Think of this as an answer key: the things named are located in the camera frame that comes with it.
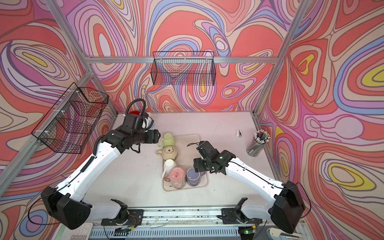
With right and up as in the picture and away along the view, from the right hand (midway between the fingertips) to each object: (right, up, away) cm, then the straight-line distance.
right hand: (201, 168), depth 79 cm
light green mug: (-20, +14, +13) cm, 28 cm away
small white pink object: (+28, +17, +25) cm, 41 cm away
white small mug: (-19, +1, +5) cm, 19 cm away
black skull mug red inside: (-48, +32, +29) cm, 64 cm away
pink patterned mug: (-13, -4, -3) cm, 14 cm away
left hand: (-24, +19, -2) cm, 31 cm away
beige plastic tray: (+1, -11, +7) cm, 13 cm away
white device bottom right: (+33, -26, -12) cm, 44 cm away
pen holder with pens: (+34, +16, +6) cm, 38 cm away
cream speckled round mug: (-19, +7, +9) cm, 23 cm away
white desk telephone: (-57, -27, -10) cm, 64 cm away
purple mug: (-5, -5, -2) cm, 7 cm away
